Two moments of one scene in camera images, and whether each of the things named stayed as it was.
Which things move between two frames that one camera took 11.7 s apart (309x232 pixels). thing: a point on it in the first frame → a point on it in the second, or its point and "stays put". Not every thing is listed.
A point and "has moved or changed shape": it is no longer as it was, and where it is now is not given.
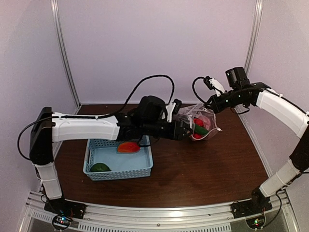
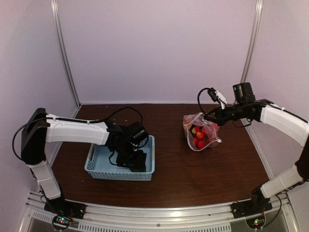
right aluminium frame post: (254, 34) stays put
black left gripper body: (151, 128) → (126, 156)
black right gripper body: (234, 99) → (239, 114)
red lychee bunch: (206, 122) → (201, 137)
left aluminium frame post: (55, 14) stays put
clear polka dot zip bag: (203, 120) has moved or changed shape
